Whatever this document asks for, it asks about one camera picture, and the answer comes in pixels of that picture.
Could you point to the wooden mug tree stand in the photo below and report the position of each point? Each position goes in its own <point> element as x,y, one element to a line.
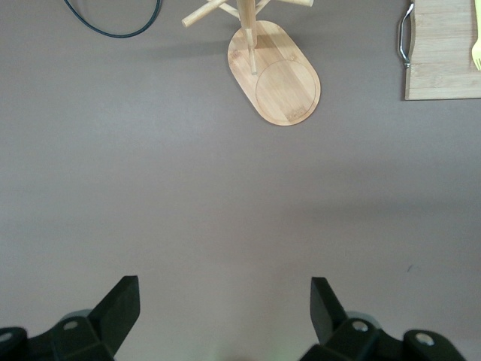
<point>285,86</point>

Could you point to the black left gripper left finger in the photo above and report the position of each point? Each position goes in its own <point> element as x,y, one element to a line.
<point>112,312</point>

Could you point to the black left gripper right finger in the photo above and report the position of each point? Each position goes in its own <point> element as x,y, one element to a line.
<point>327,316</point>

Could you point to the yellow plastic fork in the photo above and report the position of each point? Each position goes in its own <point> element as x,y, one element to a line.
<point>477,60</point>

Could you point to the bamboo cutting board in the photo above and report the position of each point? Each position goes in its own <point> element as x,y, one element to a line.
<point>439,56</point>

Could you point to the brown table cover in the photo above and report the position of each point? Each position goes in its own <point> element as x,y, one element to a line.
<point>150,188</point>

